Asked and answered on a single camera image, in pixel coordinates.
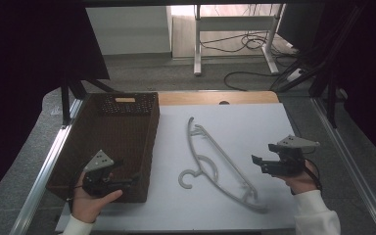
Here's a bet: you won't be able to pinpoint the black metal stand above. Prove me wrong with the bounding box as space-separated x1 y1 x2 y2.
60 76 119 127
307 6 366 129

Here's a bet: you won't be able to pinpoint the white table sheet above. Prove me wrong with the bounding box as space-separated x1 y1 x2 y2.
55 102 300 233

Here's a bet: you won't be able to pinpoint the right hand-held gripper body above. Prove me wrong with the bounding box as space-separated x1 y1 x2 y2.
267 134 321 177

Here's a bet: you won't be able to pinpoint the person's left hand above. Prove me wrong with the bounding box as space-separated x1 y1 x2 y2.
70 171 124 225

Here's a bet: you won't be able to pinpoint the grey plastic clothes hanger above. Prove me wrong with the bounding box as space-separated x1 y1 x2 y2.
177 116 270 214

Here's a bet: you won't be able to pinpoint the black curtain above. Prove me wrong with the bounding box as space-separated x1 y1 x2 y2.
0 0 111 210
319 0 376 163

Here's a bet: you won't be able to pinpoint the white desk frame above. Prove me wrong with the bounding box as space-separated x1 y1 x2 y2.
193 3 288 77

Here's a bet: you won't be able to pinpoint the brown wicker basket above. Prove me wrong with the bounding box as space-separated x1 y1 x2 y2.
46 91 161 204

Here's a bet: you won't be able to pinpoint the aluminium rail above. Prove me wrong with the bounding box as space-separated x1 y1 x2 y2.
310 97 376 235
9 97 86 235

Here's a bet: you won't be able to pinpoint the black gripper strap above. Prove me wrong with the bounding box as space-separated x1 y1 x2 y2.
303 158 323 194

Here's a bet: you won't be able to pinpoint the black floor cables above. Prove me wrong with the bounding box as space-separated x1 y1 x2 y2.
199 29 311 92

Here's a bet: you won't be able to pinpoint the white power strip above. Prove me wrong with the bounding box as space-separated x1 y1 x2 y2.
286 68 306 83

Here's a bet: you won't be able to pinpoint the white cabinet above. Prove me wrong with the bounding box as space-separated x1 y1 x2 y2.
85 5 173 57

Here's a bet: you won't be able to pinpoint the person's right hand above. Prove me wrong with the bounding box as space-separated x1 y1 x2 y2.
273 159 321 196

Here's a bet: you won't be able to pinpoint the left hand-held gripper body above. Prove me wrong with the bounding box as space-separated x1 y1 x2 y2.
82 149 119 199

